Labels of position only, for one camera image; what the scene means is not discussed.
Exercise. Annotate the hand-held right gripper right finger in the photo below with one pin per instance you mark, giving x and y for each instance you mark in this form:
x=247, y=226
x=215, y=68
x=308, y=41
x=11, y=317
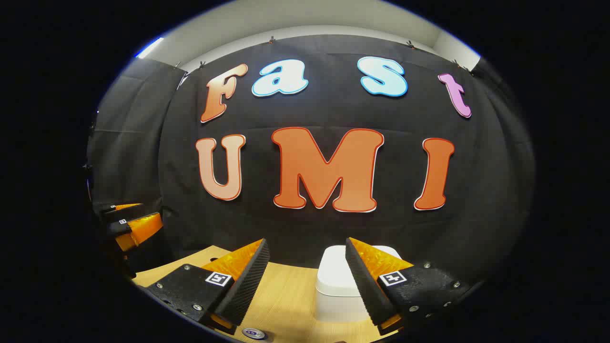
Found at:
x=369, y=290

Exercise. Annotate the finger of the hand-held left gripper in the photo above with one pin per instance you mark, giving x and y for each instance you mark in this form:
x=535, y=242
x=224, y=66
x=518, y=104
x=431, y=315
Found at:
x=119, y=227
x=107, y=208

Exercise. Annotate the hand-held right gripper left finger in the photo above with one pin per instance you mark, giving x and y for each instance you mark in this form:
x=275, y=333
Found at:
x=245, y=286

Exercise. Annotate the white desktop garbage bin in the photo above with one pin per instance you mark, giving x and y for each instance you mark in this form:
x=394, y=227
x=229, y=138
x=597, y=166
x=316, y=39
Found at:
x=336, y=276

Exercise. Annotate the blue silver pop can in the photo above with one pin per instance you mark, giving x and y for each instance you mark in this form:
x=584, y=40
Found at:
x=254, y=333

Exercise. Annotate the wooden desktop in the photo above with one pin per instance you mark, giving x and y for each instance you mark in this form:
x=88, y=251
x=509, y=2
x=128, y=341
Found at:
x=286, y=305

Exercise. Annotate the black backdrop cloth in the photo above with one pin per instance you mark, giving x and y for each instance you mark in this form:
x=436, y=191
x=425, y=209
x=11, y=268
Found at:
x=333, y=109

